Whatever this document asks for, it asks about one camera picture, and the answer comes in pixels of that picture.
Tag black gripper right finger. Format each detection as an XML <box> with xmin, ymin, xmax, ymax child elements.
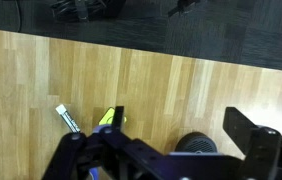
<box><xmin>222</xmin><ymin>106</ymin><xmax>282</xmax><ymax>180</ymax></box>

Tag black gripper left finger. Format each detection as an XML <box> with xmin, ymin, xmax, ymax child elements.
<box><xmin>42</xmin><ymin>105</ymin><xmax>139</xmax><ymax>180</ymax></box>

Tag white whiteboard marker pen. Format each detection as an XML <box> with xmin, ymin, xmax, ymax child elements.
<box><xmin>55</xmin><ymin>103</ymin><xmax>82</xmax><ymax>134</ymax></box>

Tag yellow smiley face block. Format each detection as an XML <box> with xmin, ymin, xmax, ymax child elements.
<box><xmin>98</xmin><ymin>106</ymin><xmax>128</xmax><ymax>126</ymax></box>

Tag thin black floor cable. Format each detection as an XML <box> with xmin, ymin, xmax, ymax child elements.
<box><xmin>13</xmin><ymin>0</ymin><xmax>23</xmax><ymax>33</ymax></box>

